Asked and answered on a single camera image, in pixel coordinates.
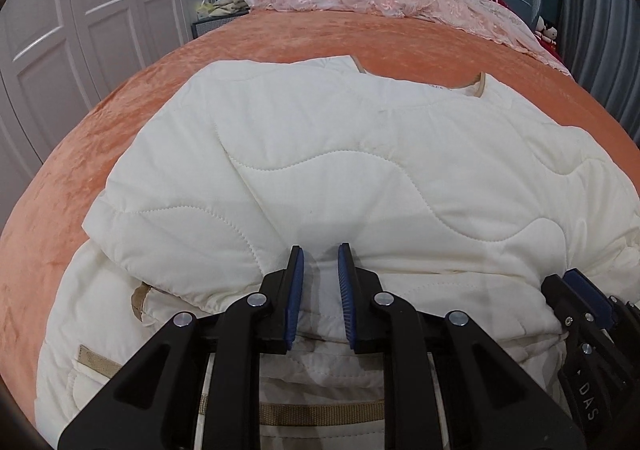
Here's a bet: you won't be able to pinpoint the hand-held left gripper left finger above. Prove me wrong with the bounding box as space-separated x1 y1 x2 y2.
57 245 306 450

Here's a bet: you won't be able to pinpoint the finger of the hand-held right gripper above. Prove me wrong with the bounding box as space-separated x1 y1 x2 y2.
542 269 617 331

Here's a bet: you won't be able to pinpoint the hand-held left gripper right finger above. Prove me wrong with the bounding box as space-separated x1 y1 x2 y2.
337 242 586 450

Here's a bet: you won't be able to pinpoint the white quilted coat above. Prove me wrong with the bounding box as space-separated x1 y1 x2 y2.
37 54 640 450

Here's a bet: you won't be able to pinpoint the orange plush blanket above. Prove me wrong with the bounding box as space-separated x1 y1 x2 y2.
0 7 640 431

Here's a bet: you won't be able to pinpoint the small plush toy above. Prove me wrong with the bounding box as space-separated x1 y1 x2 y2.
535 16 558 43

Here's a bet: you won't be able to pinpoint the grey curtain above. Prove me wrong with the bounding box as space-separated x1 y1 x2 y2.
555 0 640 141

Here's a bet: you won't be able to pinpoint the pale yellow cloth pile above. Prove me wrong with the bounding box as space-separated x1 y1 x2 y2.
195 0 256 20

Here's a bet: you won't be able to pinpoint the white wardrobe doors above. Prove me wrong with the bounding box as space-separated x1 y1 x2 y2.
0 0 216 181

